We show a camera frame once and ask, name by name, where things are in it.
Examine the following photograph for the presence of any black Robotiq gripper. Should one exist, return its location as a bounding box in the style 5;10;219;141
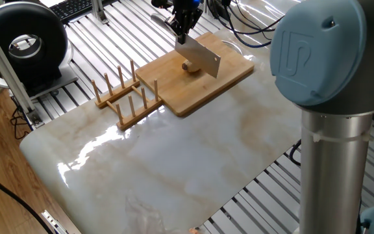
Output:
166;0;204;45

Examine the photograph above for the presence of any steel cleaver knife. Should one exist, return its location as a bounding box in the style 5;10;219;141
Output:
150;12;222;79

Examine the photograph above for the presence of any bamboo cutting board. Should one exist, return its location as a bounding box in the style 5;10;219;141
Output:
135;31;255;118

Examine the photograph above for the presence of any wooden peg rack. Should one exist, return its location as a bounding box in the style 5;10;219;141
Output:
91;58;164;132

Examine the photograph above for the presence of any black keyboard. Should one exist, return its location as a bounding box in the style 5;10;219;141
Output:
49;0;94;24

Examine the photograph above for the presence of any marble pattern table mat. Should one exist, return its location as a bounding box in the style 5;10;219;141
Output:
19;0;305;234

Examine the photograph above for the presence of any blue black cable bundle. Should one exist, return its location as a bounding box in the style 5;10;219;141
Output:
206;0;284;49

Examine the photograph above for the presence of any black round ring device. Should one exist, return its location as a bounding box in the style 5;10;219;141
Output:
0;1;69;88

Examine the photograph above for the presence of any aluminium frame beam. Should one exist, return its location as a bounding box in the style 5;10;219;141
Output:
0;12;45;127

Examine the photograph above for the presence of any black floor cable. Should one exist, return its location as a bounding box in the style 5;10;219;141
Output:
0;164;55;234

